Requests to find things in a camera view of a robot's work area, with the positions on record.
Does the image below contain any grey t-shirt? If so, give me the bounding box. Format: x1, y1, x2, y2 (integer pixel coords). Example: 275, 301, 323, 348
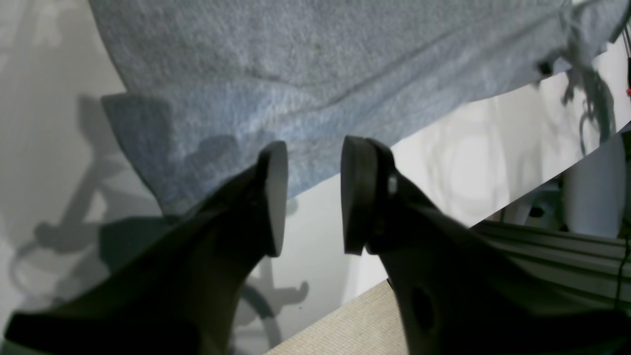
90, 0, 630, 216

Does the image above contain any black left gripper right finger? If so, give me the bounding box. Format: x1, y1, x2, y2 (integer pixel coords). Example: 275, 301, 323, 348
341, 136, 630, 355

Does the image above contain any aluminium table frame rail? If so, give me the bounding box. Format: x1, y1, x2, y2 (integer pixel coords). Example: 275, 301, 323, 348
472, 220, 631, 313

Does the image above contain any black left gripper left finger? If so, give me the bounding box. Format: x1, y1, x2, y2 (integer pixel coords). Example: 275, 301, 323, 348
5, 141, 288, 355

